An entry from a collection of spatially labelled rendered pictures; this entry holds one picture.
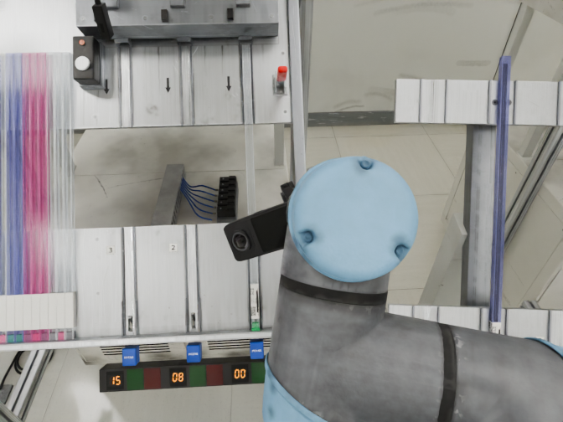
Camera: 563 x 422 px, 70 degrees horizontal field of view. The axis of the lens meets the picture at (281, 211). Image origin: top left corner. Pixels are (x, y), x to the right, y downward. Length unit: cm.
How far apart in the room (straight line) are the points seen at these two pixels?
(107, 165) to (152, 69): 62
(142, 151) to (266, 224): 102
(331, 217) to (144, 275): 57
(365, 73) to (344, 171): 241
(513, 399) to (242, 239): 29
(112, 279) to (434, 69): 235
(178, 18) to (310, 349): 62
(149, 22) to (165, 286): 45
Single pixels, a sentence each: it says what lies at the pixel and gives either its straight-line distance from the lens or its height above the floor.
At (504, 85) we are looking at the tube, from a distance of 76.
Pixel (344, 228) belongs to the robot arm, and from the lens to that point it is 23.
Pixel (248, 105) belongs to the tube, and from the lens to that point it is 75.
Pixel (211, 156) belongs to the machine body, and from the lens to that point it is 133.
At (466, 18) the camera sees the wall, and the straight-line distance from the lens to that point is 272.
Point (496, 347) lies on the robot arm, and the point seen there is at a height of 112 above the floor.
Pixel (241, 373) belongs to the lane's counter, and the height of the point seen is 66.
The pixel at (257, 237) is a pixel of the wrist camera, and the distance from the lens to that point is 44.
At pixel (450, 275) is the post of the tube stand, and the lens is 87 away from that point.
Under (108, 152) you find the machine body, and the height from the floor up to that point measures 62.
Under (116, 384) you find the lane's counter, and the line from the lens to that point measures 82.
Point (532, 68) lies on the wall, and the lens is 306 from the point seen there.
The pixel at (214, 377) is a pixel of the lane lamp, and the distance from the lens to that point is 78.
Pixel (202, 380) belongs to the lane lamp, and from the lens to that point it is 79.
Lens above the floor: 135
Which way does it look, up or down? 42 degrees down
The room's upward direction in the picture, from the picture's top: straight up
